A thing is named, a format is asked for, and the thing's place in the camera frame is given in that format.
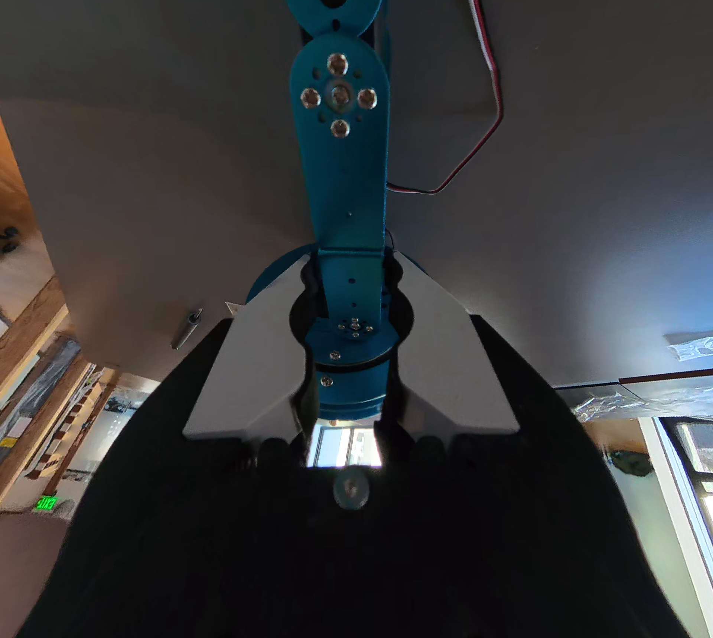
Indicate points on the wooden shelf unit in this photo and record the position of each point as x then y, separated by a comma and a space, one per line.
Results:
39, 343

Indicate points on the blue toy robot arm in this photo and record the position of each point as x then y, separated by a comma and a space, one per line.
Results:
345, 192

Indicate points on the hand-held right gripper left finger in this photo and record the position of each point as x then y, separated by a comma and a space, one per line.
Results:
250, 371

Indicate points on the window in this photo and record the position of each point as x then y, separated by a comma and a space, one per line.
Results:
696, 482

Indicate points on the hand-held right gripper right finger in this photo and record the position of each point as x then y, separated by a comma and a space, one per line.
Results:
451, 371

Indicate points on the scattered small clear plastic bags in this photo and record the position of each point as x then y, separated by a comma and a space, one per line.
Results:
693, 347

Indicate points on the small metal standoff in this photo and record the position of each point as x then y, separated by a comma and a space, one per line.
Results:
185, 330

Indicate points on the large clear plastic sheet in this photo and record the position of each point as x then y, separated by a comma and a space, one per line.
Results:
640, 398

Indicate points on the green exit sign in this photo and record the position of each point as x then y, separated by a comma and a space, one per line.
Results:
46, 504

